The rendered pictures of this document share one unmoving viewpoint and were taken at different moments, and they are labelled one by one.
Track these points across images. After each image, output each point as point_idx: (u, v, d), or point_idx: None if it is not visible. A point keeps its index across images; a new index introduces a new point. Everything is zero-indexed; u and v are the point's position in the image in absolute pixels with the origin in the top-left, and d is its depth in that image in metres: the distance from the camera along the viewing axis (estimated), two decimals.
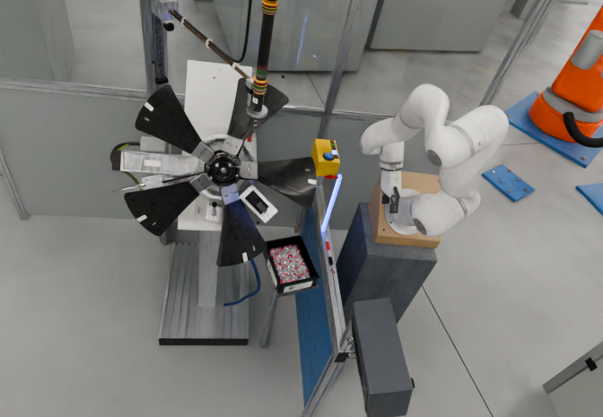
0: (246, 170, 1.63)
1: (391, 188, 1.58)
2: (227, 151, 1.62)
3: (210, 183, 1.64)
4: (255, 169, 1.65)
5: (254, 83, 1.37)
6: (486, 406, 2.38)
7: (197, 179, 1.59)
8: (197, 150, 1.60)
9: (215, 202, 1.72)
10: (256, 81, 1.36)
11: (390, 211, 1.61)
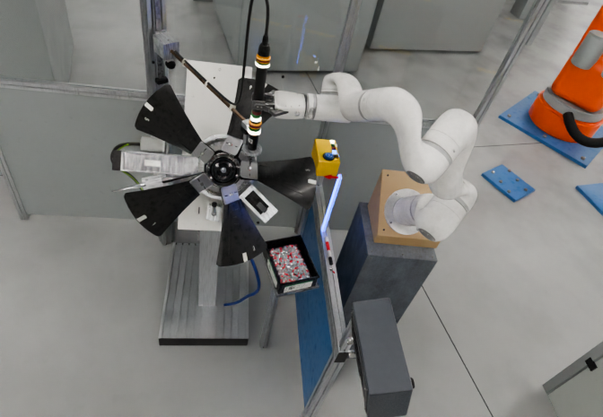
0: (246, 170, 1.63)
1: (286, 109, 1.40)
2: (227, 151, 1.62)
3: (210, 183, 1.64)
4: (255, 169, 1.65)
5: (249, 126, 1.48)
6: (486, 406, 2.38)
7: (197, 179, 1.59)
8: (197, 150, 1.60)
9: (215, 202, 1.72)
10: (250, 124, 1.47)
11: (256, 102, 1.40)
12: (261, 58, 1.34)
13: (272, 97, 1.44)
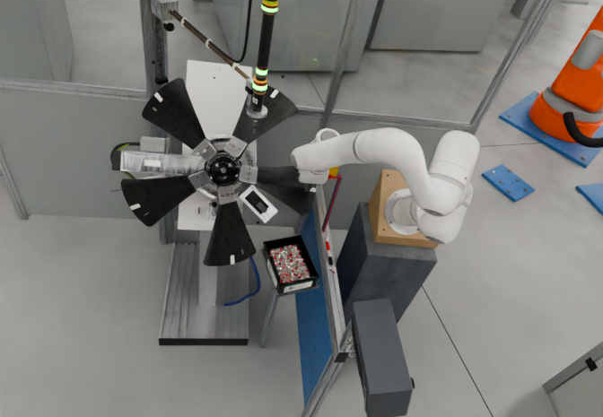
0: (245, 175, 1.63)
1: (327, 178, 1.58)
2: (230, 152, 1.62)
3: (208, 181, 1.63)
4: (255, 173, 1.65)
5: None
6: (486, 406, 2.38)
7: (196, 176, 1.58)
8: (200, 146, 1.60)
9: (215, 202, 1.72)
10: (256, 81, 1.36)
11: (310, 189, 1.65)
12: None
13: None
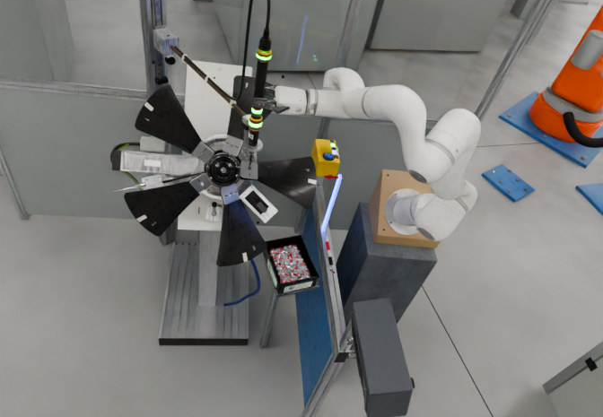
0: (228, 191, 1.62)
1: (287, 105, 1.39)
2: (241, 167, 1.63)
3: (205, 160, 1.63)
4: (233, 198, 1.64)
5: (249, 122, 1.47)
6: (486, 406, 2.38)
7: (205, 148, 1.58)
8: (233, 140, 1.62)
9: (215, 202, 1.72)
10: (251, 119, 1.46)
11: (257, 99, 1.38)
12: (262, 53, 1.33)
13: (273, 91, 1.44)
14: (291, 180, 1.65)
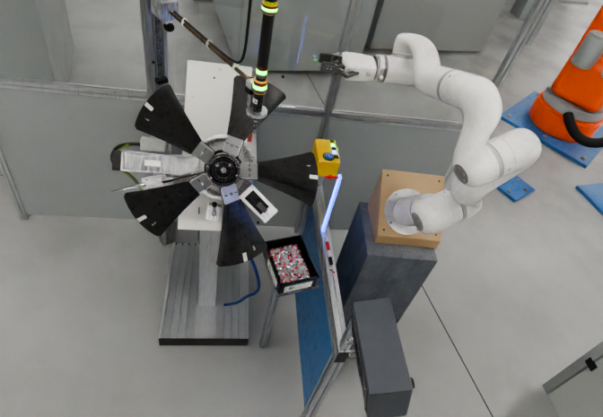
0: (228, 191, 1.62)
1: (357, 70, 1.32)
2: (241, 169, 1.64)
3: (205, 160, 1.63)
4: (233, 198, 1.64)
5: (254, 84, 1.37)
6: (486, 406, 2.38)
7: (205, 148, 1.58)
8: (233, 140, 1.62)
9: (215, 202, 1.72)
10: (256, 82, 1.36)
11: (325, 63, 1.32)
12: None
13: (339, 57, 1.37)
14: (292, 178, 1.64)
